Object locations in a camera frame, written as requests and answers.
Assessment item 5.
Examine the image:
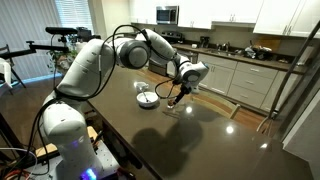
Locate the black coffee maker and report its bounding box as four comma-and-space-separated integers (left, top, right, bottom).
200, 36, 210, 48

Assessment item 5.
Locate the stainless steel microwave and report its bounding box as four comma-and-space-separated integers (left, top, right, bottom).
156, 6, 179, 25

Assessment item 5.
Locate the kitchen sink faucet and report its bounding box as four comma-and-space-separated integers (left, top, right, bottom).
216, 42, 230, 52

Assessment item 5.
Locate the black stove range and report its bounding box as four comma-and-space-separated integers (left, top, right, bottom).
161, 31, 184, 44

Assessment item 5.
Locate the cream wooden chair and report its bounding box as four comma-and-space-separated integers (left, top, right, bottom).
191, 88, 241, 119

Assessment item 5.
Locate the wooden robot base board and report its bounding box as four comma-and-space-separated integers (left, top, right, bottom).
35, 125, 100, 158

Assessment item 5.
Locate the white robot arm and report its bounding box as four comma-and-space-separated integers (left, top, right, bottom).
40, 29, 209, 180

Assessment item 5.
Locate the white ceramic bowl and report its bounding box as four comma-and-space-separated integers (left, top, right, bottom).
136, 92, 158, 107

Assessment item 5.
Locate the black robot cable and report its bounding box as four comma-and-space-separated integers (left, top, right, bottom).
19, 23, 181, 178

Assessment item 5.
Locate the metal spoon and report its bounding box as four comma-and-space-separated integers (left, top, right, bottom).
140, 88, 149, 102

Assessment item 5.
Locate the white pitcher cup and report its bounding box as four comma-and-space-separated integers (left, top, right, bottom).
134, 82, 149, 93

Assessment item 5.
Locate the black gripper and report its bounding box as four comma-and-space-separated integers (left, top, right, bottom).
173, 84, 192, 105

